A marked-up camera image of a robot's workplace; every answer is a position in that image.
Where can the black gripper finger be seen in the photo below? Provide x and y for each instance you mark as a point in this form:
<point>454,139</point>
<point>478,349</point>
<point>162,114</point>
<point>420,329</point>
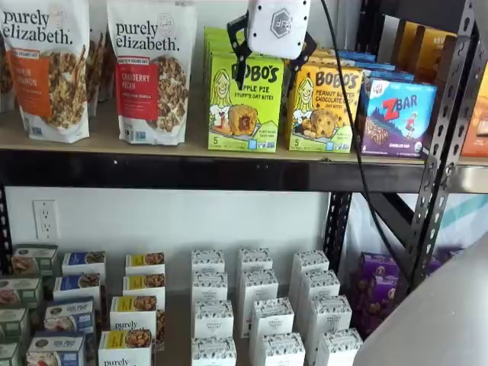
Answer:
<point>241,72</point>
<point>305,51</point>

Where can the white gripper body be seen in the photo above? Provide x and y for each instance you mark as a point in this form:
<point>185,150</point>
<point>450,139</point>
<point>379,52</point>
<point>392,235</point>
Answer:
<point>263,38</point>

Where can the green Bobo's apple pie box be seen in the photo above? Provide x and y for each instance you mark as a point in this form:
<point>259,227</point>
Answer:
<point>244,126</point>
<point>213,32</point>
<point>217,52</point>
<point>215,41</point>

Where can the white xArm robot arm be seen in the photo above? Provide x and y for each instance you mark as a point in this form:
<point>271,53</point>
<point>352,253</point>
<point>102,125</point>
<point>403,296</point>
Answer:
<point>438,312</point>

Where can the yellow Bobo's peanut butter box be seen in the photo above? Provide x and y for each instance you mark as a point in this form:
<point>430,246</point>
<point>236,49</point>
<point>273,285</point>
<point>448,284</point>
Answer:
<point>324,53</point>
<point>328,63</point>
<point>324,114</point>

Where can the blue purple Zbar box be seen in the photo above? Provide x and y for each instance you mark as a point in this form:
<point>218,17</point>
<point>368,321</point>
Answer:
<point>389,75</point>
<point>358,55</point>
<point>396,122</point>
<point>377,65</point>

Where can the brown orange snack box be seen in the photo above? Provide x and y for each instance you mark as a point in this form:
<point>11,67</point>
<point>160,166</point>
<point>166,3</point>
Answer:
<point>405,45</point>
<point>434,53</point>

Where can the wooden shelf board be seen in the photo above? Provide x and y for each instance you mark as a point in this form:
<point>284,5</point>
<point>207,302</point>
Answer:
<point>465,161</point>
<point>103,131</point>

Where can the large orange snack box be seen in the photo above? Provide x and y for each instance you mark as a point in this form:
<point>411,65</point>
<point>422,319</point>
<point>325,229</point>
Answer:
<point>476,126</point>

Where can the white organic pasta box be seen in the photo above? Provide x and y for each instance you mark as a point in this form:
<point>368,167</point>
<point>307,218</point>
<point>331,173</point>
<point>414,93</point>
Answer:
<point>320,284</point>
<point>329,312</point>
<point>209,286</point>
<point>310,261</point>
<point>254,259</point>
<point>213,320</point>
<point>259,286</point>
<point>282,350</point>
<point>207,261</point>
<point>271,316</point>
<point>213,352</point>
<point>337,348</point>

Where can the white granola box yellow label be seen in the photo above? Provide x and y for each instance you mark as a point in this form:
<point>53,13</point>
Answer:
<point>145,261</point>
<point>133,312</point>
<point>126,350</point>
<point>143,284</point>

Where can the purple snack box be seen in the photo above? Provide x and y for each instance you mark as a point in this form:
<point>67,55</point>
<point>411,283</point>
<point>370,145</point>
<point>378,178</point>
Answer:
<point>366,320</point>
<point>375,267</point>
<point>385,293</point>

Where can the green granola box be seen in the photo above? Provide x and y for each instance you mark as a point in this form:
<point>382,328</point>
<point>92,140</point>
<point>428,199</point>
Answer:
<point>13,324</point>
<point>7,354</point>
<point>19,291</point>
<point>34,259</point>

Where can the granola bag red label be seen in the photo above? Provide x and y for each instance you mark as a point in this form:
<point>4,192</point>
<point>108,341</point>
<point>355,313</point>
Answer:
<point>152,95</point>

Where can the granola bag orange label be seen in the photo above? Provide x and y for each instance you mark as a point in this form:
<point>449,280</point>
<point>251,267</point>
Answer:
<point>45,95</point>

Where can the white plastic sheet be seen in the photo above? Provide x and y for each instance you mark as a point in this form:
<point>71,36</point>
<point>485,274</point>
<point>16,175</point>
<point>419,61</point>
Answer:
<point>469,217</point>

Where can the white small cartons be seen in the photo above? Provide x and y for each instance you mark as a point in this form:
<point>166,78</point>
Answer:
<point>177,328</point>

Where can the white wall outlet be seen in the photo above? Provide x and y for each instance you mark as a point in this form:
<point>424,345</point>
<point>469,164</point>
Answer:
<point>45,219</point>

